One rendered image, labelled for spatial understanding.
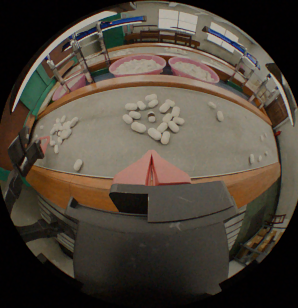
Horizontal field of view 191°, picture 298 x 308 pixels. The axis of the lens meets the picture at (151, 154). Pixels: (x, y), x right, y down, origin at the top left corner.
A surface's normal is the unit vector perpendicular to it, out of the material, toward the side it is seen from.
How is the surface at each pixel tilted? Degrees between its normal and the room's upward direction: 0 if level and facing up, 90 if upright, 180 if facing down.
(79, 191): 0
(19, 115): 90
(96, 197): 0
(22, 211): 90
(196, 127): 0
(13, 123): 90
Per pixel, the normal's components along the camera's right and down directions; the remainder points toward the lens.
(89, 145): 0.00, -0.23
